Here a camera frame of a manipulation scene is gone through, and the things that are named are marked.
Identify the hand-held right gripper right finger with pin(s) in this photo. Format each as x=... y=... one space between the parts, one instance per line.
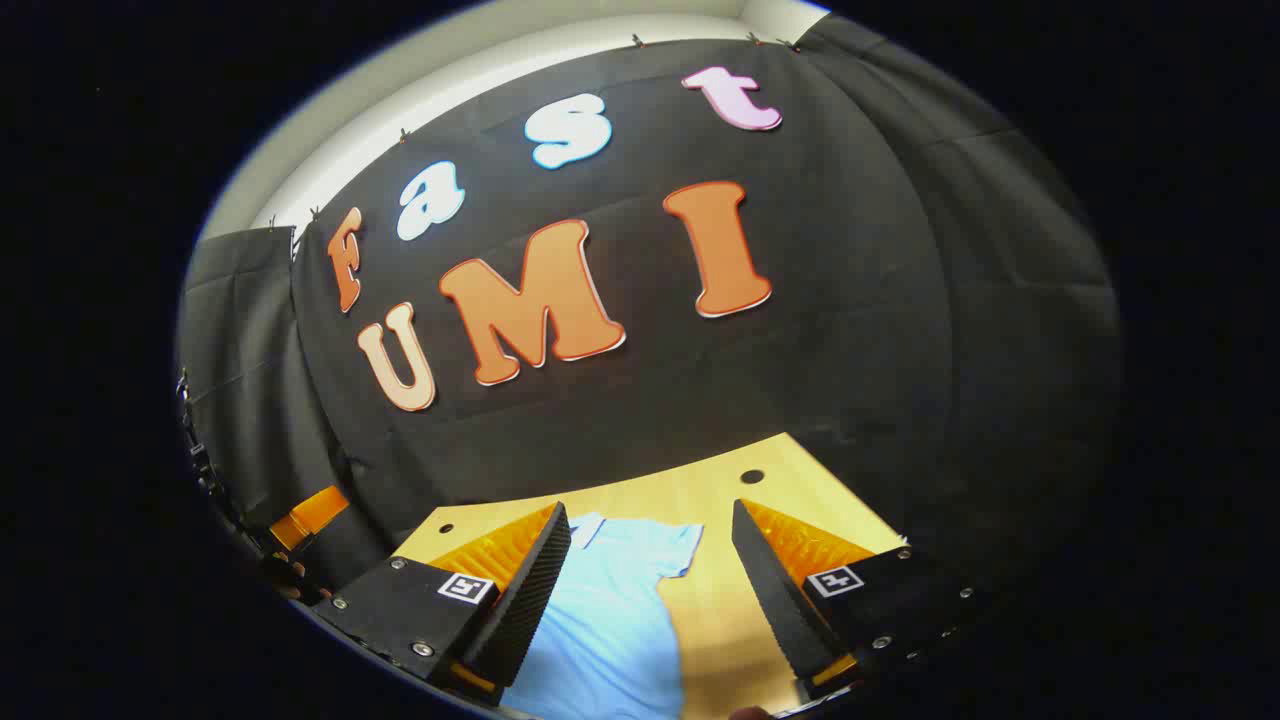
x=775 y=590

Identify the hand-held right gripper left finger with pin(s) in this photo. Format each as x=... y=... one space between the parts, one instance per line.
x=525 y=590

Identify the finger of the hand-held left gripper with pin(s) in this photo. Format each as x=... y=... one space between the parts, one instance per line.
x=315 y=512

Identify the light blue T-shirt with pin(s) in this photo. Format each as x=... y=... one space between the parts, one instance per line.
x=600 y=620

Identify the black backdrop cloth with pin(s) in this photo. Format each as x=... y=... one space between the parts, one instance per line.
x=850 y=350

